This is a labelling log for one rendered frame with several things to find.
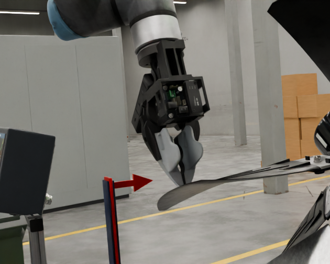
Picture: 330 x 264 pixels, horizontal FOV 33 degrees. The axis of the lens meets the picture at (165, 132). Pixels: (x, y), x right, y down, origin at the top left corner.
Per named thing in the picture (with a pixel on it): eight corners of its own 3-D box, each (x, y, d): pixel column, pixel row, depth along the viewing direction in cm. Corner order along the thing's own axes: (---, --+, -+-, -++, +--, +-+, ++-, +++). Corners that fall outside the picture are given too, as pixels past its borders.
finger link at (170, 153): (177, 186, 76) (164, 121, 78) (162, 193, 81) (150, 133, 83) (198, 183, 77) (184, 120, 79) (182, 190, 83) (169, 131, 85)
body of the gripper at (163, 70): (164, 119, 76) (147, 38, 79) (144, 135, 84) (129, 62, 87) (213, 114, 79) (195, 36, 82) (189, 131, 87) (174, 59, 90)
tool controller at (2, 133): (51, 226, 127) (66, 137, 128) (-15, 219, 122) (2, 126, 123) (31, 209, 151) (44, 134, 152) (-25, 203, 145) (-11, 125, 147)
